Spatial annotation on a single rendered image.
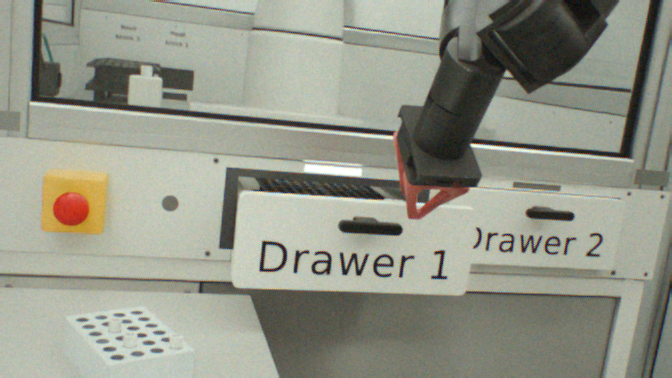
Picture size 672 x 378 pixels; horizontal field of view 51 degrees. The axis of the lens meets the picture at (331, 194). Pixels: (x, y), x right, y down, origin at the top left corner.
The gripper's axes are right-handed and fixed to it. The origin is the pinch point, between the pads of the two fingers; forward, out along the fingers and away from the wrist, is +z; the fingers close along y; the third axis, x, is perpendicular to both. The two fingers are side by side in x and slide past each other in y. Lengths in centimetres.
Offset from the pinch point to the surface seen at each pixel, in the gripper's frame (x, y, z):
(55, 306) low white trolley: 37.9, 0.5, 22.2
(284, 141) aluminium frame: 10.8, 19.7, 10.6
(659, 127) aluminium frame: -47, 24, 5
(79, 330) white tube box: 33.6, -10.4, 9.9
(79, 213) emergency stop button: 35.7, 7.8, 13.7
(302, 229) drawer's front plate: 10.7, 1.6, 7.4
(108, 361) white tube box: 30.4, -15.9, 6.0
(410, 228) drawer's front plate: -2.3, 2.1, 6.9
